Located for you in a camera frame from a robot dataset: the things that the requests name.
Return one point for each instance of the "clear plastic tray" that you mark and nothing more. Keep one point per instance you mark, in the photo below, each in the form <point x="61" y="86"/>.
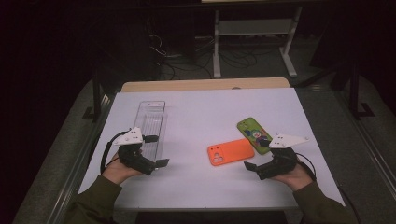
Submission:
<point x="152" y="121"/>

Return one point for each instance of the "metal rail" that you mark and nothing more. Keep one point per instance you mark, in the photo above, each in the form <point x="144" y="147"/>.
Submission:
<point x="370" y="152"/>
<point x="77" y="168"/>

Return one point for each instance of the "black metal stand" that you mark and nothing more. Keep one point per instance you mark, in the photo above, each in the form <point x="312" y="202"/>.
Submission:
<point x="355" y="93"/>
<point x="97" y="96"/>

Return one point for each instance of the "orange phone case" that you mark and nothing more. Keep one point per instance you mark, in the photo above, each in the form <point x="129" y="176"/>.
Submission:
<point x="232" y="151"/>

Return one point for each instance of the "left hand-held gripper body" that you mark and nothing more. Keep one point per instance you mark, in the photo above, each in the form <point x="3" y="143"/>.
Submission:
<point x="135" y="158"/>

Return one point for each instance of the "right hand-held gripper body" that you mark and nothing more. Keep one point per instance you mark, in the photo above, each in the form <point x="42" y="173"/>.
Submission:
<point x="281" y="163"/>

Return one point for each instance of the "white metal desk frame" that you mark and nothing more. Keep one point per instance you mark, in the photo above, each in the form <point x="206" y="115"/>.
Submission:
<point x="253" y="27"/>

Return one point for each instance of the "person's right hand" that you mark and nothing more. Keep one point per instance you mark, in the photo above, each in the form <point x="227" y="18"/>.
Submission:
<point x="295" y="179"/>

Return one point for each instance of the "person's left hand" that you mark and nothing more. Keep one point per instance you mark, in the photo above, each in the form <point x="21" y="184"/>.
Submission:
<point x="116" y="172"/>

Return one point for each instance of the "light wooden table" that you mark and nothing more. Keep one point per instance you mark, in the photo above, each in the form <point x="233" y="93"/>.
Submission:
<point x="202" y="84"/>

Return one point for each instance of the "grey table grommet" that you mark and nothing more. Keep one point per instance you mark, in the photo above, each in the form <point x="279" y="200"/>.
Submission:
<point x="236" y="88"/>

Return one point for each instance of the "green cartoon phone case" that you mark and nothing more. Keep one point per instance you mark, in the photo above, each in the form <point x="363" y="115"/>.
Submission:
<point x="252" y="132"/>

